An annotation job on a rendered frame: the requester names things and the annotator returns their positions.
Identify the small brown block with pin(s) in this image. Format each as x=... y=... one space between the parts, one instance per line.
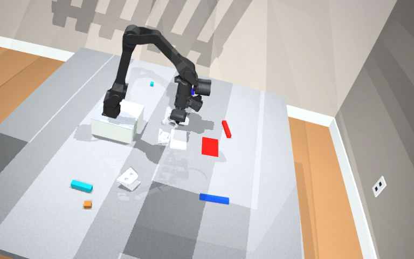
x=87 y=204

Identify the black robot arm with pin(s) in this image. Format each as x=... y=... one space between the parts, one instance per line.
x=187 y=77

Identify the blue flat bar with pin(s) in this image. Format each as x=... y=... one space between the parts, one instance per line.
x=212 y=198

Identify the cyan rectangular block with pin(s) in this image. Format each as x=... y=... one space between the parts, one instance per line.
x=81 y=186

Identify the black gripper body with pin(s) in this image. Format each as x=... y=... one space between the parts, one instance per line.
x=180 y=102

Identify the red rectangular bar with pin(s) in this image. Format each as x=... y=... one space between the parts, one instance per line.
x=226 y=129

